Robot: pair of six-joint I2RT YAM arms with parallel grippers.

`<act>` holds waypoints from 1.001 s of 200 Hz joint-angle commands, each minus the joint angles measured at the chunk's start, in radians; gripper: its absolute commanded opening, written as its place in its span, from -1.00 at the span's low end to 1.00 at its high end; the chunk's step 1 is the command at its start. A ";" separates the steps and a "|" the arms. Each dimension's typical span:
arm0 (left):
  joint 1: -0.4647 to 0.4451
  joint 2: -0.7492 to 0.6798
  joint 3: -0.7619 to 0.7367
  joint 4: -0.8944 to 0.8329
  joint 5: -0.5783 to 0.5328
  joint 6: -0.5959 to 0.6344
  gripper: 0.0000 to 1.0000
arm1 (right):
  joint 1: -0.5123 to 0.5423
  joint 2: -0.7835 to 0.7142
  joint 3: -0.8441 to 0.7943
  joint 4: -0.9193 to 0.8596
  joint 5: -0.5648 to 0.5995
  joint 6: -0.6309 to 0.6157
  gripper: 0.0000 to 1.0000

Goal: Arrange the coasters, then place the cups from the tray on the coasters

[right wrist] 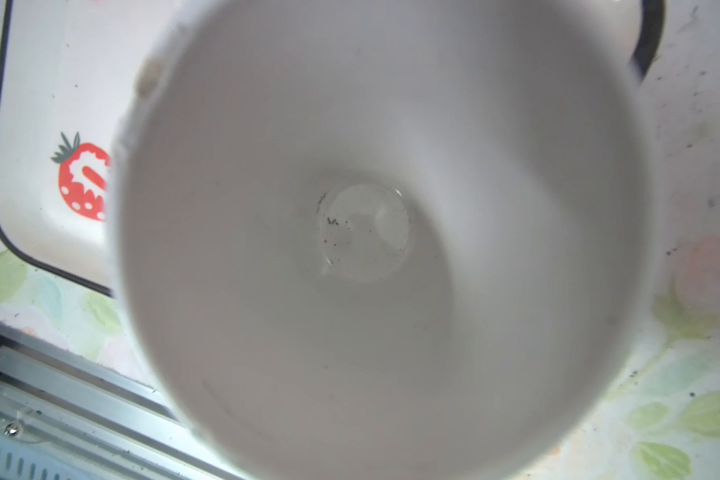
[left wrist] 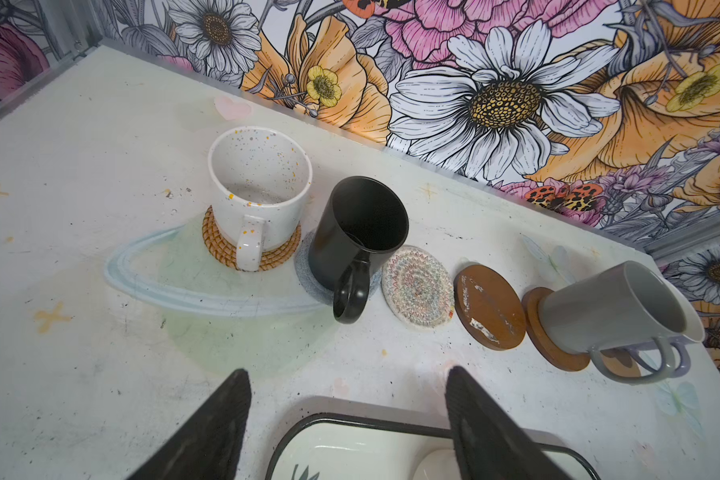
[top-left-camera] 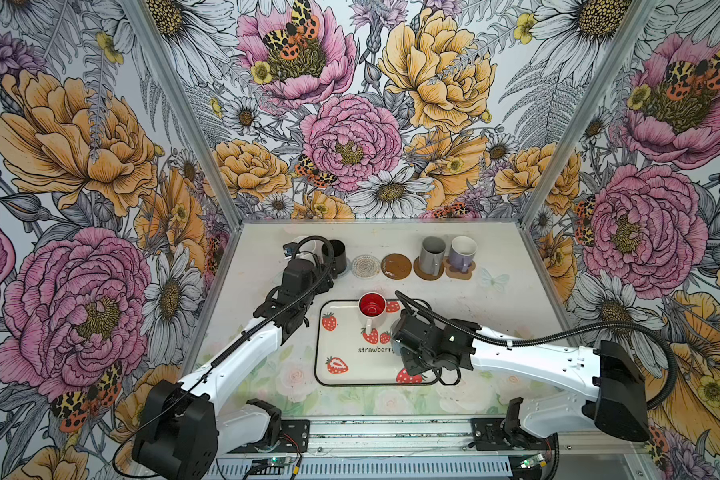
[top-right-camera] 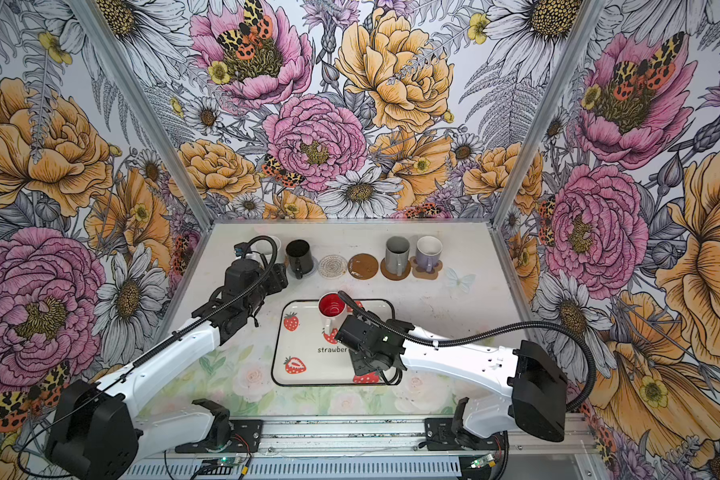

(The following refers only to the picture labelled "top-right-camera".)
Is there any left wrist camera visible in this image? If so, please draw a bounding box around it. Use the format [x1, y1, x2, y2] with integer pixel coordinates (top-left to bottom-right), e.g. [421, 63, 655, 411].
[234, 242, 250, 257]

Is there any strawberry print serving tray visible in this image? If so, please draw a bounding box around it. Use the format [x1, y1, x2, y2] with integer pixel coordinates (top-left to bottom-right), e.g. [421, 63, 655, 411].
[271, 300, 383, 387]

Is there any plain wooden round coaster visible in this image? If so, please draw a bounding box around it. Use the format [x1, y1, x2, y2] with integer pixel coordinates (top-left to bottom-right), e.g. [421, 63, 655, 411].
[380, 260, 411, 281]

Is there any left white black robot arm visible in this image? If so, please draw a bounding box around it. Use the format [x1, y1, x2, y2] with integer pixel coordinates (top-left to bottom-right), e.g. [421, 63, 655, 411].
[44, 235, 288, 479]

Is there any scratched dark wooden round coaster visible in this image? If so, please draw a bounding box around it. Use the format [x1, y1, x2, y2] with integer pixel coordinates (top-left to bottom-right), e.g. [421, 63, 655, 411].
[347, 253, 379, 281]

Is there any grey mug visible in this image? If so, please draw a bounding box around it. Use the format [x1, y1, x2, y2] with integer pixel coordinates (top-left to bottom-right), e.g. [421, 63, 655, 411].
[385, 236, 410, 275]

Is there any black mug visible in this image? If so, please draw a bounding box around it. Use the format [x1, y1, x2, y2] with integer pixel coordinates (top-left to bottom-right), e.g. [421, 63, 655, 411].
[285, 239, 314, 279]

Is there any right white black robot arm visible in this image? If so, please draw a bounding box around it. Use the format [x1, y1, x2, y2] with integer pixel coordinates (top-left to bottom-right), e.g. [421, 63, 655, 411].
[336, 291, 596, 449]

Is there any paw shaped wooden coaster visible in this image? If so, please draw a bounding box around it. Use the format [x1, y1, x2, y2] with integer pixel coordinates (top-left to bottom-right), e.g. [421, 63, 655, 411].
[410, 257, 443, 280]

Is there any lavender mug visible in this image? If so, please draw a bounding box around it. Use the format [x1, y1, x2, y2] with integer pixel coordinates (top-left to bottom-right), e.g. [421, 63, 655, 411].
[416, 236, 443, 274]

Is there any red inside white mug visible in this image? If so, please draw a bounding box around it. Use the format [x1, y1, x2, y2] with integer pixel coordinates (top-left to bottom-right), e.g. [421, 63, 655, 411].
[318, 292, 346, 335]

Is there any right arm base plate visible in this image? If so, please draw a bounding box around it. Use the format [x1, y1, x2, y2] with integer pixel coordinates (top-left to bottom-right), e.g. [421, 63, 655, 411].
[418, 417, 508, 452]

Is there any aluminium front rail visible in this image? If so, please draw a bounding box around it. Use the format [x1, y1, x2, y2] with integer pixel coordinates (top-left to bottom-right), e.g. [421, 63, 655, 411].
[95, 412, 594, 464]

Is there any grey woven round coaster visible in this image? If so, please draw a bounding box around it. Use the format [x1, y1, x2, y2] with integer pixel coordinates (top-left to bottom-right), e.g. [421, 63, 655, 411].
[304, 256, 319, 278]

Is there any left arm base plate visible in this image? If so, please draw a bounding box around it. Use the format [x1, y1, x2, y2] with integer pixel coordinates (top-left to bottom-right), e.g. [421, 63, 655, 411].
[174, 419, 264, 454]

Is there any multicolour woven round coaster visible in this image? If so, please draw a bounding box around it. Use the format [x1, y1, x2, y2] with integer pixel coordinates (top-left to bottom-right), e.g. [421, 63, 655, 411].
[318, 254, 348, 279]

